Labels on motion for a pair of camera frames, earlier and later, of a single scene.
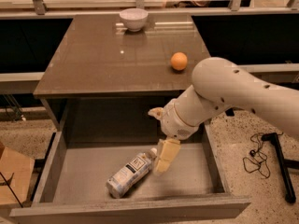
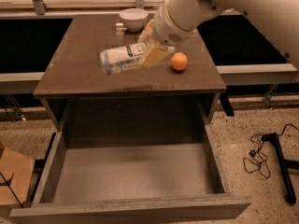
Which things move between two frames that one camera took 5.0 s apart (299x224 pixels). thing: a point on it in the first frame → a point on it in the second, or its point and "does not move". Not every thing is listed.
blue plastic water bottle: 130,174 → 122,58
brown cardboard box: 15,175 does not move
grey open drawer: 72,188 does not move
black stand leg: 283,166 does not move
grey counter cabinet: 106,72 does not move
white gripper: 175,119 → 167,29
